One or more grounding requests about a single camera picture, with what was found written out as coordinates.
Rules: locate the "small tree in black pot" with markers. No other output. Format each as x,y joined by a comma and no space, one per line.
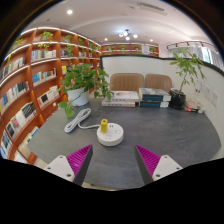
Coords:
177,100

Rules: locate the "dark book with white pages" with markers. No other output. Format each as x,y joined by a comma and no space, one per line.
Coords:
151,104

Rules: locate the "recessed ceiling spotlights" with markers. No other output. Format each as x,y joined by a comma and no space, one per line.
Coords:
69,11

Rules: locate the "light grey curtain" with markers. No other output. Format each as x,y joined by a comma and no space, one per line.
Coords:
213,58

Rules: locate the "black ceiling track light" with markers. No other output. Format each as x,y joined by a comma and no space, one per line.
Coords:
190,43

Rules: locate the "leafy plant in white pot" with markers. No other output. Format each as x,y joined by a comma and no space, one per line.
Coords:
78,97

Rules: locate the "round white power strip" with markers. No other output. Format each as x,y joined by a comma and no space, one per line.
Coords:
111,137

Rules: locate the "yellow charger block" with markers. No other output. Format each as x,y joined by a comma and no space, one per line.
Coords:
104,126

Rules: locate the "ceiling chandelier lamp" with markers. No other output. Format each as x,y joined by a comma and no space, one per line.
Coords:
126,34

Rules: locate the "large white book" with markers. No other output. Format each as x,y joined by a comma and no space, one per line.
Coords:
125,96

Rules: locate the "small stack of colourful books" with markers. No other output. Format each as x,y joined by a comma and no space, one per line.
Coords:
194,107

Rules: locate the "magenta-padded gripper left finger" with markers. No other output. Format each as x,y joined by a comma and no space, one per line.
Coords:
60,166

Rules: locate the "white wall socket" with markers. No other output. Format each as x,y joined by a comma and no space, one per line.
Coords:
215,98
207,92

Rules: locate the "thin white book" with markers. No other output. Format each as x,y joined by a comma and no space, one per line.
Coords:
116,104

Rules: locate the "ceiling air conditioner vent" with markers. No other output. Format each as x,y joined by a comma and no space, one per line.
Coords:
150,7

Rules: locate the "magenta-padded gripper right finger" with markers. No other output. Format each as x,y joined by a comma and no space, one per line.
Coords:
165,166

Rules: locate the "clear standing sign holder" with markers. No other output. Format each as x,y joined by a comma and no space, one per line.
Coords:
198,90

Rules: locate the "tan upholstered chair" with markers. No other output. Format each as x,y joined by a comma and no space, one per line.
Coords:
158,81
126,81

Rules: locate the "orange wooden shelf unit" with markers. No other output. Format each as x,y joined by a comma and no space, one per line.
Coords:
30,93

